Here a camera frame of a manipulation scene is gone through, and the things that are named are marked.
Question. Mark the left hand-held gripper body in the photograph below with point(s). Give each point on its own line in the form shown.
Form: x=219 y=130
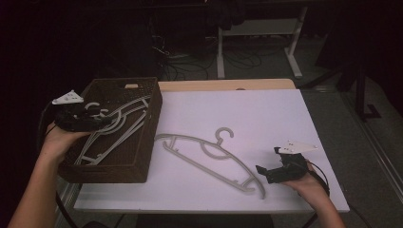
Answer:
x=74 y=122

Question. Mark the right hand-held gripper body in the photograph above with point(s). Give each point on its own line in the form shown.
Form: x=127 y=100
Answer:
x=290 y=167

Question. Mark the grey plastic clothes hanger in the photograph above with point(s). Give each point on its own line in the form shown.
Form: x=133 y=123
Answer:
x=92 y=159
x=118 y=122
x=187 y=137

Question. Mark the brown woven basket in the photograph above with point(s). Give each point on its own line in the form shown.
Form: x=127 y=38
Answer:
x=149 y=126

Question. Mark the person's left hand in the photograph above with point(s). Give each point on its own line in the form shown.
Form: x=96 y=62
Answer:
x=57 y=142

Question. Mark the person's right hand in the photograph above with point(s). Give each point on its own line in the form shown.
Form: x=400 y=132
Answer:
x=310 y=186

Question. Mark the white board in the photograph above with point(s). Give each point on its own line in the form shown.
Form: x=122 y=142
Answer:
x=253 y=110

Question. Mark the black metal stand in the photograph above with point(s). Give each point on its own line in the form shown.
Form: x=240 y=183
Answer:
x=359 y=91

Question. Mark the white desk frame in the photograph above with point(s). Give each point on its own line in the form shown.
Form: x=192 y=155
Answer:
x=259 y=27

